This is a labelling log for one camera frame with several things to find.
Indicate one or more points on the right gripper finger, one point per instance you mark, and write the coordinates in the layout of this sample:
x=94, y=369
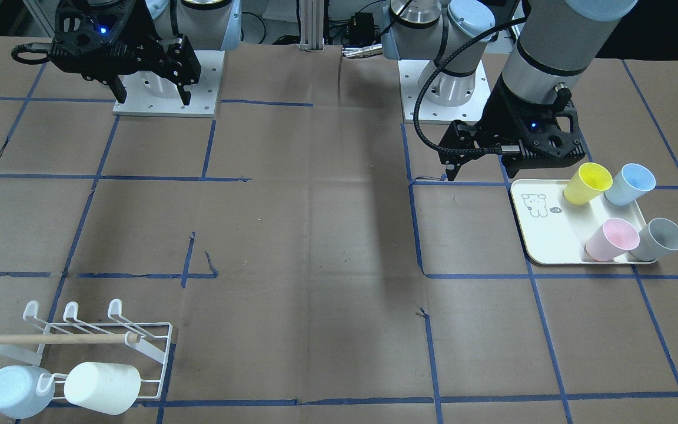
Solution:
x=117, y=89
x=185, y=95

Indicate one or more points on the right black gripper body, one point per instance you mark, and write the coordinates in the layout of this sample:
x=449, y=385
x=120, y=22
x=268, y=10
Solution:
x=149, y=52

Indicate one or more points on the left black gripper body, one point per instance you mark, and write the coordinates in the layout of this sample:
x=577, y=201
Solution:
x=497, y=116

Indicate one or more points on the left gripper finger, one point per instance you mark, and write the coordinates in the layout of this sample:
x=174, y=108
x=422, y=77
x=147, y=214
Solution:
x=452, y=170

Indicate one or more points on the pale green plastic cup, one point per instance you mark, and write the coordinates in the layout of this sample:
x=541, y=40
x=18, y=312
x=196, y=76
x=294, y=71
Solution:
x=103, y=387

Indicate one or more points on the light blue cup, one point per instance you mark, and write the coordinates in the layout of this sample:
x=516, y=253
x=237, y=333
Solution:
x=21, y=393
x=633, y=181

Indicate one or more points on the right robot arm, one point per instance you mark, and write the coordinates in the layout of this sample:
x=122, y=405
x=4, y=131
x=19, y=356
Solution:
x=209, y=25

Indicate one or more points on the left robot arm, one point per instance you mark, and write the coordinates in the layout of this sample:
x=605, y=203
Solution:
x=556, y=42

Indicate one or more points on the yellow plastic cup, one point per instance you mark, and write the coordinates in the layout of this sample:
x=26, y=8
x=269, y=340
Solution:
x=589, y=181

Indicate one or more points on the pink plastic cup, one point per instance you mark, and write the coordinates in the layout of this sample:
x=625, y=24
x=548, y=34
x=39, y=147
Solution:
x=615, y=237

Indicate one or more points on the grey plastic cup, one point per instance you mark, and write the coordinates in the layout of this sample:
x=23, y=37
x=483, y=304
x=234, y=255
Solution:
x=657, y=239

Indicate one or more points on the cream plastic tray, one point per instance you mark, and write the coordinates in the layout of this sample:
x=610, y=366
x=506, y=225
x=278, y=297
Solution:
x=555, y=231

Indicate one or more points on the aluminium frame post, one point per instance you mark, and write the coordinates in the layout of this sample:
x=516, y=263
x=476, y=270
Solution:
x=312, y=24

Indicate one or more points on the white wire cup rack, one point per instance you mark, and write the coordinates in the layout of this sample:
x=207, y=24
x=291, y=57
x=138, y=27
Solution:
x=146, y=346

